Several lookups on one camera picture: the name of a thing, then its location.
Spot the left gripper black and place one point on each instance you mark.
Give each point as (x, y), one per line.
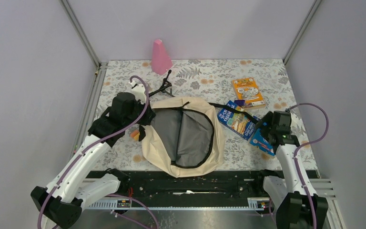
(149, 115)

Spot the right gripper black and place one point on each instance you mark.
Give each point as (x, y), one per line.
(268, 119)

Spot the cream canvas backpack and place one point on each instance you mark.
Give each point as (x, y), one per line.
(186, 139)

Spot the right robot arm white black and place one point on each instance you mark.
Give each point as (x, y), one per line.
(297, 204)

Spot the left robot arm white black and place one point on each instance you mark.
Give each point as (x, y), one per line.
(64, 199)

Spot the blue round-logo book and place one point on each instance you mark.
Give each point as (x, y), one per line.
(258, 141)

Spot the blue Treehouse book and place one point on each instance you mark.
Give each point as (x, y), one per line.
(237, 122)

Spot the black folding tripod stand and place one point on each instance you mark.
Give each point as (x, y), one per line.
(166, 87)

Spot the purple small block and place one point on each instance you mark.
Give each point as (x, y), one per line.
(239, 102)

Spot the orange children's book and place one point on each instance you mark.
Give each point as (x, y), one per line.
(248, 90)

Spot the pink cone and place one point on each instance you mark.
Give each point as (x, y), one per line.
(161, 61)

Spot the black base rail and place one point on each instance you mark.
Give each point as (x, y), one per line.
(219, 190)

